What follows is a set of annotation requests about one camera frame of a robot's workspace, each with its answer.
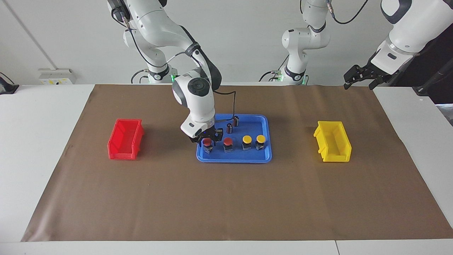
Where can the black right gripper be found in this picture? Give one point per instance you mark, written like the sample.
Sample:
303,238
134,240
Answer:
212,132

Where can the white wall socket box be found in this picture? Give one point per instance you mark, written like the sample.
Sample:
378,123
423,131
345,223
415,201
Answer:
56,77

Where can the red plastic bin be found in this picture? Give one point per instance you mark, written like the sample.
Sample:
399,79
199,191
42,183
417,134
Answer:
122,156

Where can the yellow plastic bin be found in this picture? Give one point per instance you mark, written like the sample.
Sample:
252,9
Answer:
336,158

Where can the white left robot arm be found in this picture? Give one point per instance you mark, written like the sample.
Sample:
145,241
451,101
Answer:
410,32

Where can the black background panel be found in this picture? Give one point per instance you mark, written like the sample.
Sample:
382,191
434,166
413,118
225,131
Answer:
442,53

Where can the yellow push button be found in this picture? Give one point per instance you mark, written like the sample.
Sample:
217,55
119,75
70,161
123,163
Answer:
246,139
261,139

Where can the brown paper table mat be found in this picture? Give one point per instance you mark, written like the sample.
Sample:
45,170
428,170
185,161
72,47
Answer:
226,198

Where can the red push button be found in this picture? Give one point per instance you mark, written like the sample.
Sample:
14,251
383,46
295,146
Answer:
207,142
228,141

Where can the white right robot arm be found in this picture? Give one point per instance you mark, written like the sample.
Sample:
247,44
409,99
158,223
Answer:
198,102

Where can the black stand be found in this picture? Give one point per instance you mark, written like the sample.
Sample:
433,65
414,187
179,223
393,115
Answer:
433,81

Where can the blue plastic tray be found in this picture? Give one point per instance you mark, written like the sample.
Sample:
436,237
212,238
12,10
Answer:
254,156

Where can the black device at table edge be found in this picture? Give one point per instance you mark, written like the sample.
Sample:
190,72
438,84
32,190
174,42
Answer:
7,88

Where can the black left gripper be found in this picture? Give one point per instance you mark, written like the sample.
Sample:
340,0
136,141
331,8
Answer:
370,72

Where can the black cylindrical capacitor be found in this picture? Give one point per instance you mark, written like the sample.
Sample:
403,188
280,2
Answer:
236,121
229,128

